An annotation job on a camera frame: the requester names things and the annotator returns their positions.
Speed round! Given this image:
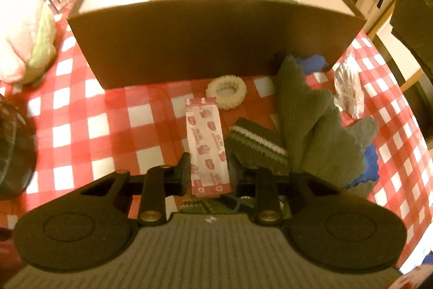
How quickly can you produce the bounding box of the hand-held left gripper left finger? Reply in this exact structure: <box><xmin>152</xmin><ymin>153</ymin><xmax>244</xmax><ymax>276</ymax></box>
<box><xmin>79</xmin><ymin>152</ymin><xmax>192</xmax><ymax>227</ymax></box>

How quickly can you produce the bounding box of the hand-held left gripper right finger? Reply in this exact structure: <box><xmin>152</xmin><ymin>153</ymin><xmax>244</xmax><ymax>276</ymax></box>
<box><xmin>227</xmin><ymin>156</ymin><xmax>342</xmax><ymax>226</ymax></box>

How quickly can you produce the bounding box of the red white bandage strip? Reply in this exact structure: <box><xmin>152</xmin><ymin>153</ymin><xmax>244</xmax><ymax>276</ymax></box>
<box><xmin>185</xmin><ymin>98</ymin><xmax>232</xmax><ymax>198</ymax></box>

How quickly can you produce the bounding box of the striped knit sock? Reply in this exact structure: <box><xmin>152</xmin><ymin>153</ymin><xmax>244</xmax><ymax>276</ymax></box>
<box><xmin>179</xmin><ymin>118</ymin><xmax>291</xmax><ymax>217</ymax></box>

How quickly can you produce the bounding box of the beige spiky ring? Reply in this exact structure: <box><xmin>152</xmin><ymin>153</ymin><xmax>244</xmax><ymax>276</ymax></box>
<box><xmin>206</xmin><ymin>75</ymin><xmax>248</xmax><ymax>111</ymax></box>

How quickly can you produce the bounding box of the grey scalloped cloth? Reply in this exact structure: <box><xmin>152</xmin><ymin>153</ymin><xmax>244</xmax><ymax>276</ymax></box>
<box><xmin>390</xmin><ymin>0</ymin><xmax>433</xmax><ymax>74</ymax></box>
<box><xmin>347</xmin><ymin>116</ymin><xmax>379</xmax><ymax>149</ymax></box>
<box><xmin>275</xmin><ymin>55</ymin><xmax>368</xmax><ymax>188</ymax></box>

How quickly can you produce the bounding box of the brown cardboard box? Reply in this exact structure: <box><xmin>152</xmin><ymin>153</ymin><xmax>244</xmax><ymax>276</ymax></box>
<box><xmin>67</xmin><ymin>0</ymin><xmax>368</xmax><ymax>90</ymax></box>

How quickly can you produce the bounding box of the red white checked tablecloth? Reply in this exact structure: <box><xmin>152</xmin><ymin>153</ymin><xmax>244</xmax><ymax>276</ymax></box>
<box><xmin>0</xmin><ymin>13</ymin><xmax>432</xmax><ymax>272</ymax></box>

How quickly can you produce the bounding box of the blue scalloped cloth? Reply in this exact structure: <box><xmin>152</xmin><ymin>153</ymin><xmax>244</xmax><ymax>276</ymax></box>
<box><xmin>293</xmin><ymin>54</ymin><xmax>381</xmax><ymax>190</ymax></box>

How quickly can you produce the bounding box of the bag of cotton swabs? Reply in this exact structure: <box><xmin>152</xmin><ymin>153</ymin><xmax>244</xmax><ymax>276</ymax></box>
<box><xmin>333</xmin><ymin>48</ymin><xmax>366</xmax><ymax>118</ymax></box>

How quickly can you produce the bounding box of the dark glass bowl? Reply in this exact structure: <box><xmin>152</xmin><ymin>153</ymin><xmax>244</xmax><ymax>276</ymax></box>
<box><xmin>0</xmin><ymin>94</ymin><xmax>38</xmax><ymax>202</ymax></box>

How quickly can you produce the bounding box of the pink green plush toy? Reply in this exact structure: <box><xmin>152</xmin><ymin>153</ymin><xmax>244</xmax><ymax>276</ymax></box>
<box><xmin>0</xmin><ymin>0</ymin><xmax>58</xmax><ymax>86</ymax></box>

